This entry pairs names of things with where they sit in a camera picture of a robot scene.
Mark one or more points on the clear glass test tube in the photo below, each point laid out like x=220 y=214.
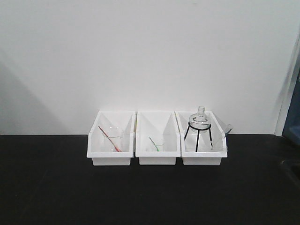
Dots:
x=224 y=134

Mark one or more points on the middle white plastic bin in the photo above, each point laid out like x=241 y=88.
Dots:
x=163 y=129

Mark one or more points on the red stirring rod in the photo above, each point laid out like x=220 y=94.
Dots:
x=110 y=139

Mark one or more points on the white plastic bin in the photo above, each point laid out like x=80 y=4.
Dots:
x=95 y=148
x=163 y=129
x=205 y=155

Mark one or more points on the round glass flask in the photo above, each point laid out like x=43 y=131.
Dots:
x=200 y=120

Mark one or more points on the black wire tripod stand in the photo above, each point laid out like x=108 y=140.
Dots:
x=198 y=134

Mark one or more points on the left white plastic bin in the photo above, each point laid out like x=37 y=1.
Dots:
x=95 y=148

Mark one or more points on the blue cabinet at right edge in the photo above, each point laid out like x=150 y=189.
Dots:
x=292 y=124

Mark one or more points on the glass dish in left bin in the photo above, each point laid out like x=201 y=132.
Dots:
x=113 y=132

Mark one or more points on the right white plastic bin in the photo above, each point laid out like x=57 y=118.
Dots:
x=205 y=155

